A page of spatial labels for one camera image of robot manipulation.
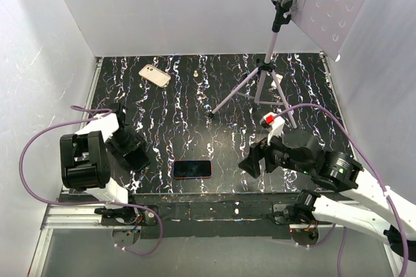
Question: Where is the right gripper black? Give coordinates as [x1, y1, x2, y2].
[237, 127, 311, 178]

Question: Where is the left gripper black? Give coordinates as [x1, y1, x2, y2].
[105, 127, 145, 165]

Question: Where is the black smartphone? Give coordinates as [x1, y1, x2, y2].
[173, 160, 212, 179]

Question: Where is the pink phone case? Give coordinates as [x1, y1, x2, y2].
[138, 64, 171, 88]

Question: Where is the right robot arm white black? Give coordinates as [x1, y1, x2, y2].
[239, 129, 415, 261]

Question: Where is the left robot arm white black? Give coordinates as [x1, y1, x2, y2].
[60, 103, 150, 225]

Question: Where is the tripod stand silver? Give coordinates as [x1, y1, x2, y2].
[208, 0, 293, 118]

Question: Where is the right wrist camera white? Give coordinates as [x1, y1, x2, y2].
[261, 112, 285, 145]

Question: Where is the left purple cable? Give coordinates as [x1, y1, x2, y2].
[18, 105, 164, 256]

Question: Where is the purple cable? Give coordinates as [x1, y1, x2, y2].
[18, 105, 164, 256]
[276, 103, 410, 277]

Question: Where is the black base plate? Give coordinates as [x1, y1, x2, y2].
[131, 192, 298, 239]

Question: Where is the aluminium rail frame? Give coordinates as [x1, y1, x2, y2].
[42, 54, 393, 276]

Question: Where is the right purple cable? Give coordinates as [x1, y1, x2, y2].
[276, 103, 410, 277]

